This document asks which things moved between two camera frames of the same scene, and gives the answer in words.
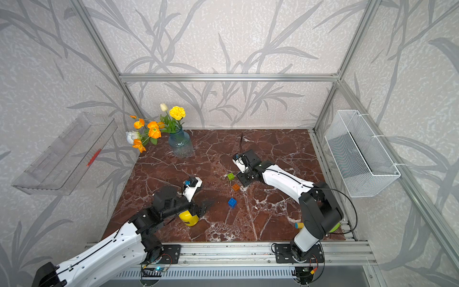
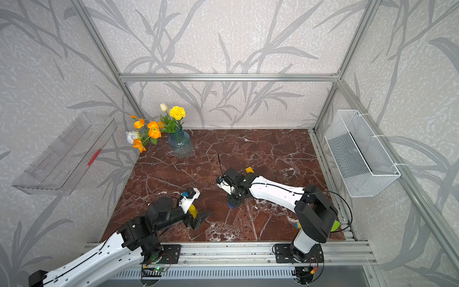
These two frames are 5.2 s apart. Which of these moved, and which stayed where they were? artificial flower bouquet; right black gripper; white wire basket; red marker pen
Moved: right black gripper
Stayed: white wire basket; artificial flower bouquet; red marker pen
